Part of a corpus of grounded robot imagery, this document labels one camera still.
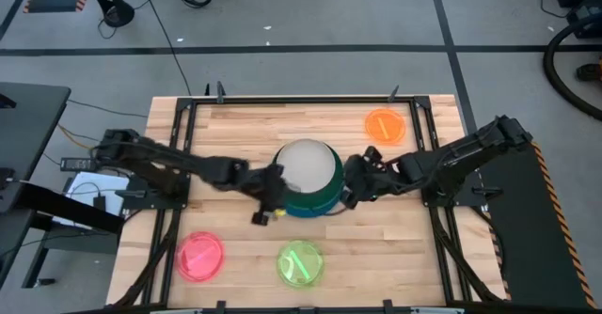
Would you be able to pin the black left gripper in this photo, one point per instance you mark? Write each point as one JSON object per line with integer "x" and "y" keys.
{"x": 261, "y": 184}

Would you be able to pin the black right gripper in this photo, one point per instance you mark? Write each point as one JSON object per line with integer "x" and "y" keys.
{"x": 371, "y": 177}

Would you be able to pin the green bowl with white lid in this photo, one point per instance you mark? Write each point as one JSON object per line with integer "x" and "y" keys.
{"x": 339, "y": 173}

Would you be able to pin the cream plastic plate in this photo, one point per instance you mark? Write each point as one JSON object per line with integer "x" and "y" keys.
{"x": 305, "y": 166}

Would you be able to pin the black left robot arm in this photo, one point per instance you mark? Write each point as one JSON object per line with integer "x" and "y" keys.
{"x": 155, "y": 161}

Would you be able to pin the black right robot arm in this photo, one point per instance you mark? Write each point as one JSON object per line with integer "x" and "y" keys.
{"x": 451, "y": 156}

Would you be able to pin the blue plastic plate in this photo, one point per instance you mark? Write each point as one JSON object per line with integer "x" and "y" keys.
{"x": 308, "y": 209}

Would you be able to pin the clear orange plastic plate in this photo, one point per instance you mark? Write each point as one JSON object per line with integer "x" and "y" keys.
{"x": 385, "y": 126}

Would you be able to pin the clear green plastic plate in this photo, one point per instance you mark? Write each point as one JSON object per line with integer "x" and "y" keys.
{"x": 300, "y": 263}

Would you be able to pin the clear pink plastic plate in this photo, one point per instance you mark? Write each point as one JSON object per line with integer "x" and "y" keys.
{"x": 200, "y": 256}

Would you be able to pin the white paper sheet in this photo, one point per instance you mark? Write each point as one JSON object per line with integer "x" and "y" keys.
{"x": 94, "y": 187}

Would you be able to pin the large hazard striped black mat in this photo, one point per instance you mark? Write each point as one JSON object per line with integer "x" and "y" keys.
{"x": 536, "y": 239}

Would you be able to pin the black floor stand base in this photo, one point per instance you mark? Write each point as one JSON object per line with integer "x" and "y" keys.
{"x": 113, "y": 8}

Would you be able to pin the black desk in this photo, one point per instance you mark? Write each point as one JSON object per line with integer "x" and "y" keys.
{"x": 28, "y": 130}

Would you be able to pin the black aluminium table frame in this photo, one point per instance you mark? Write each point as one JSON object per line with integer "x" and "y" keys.
{"x": 185, "y": 130}

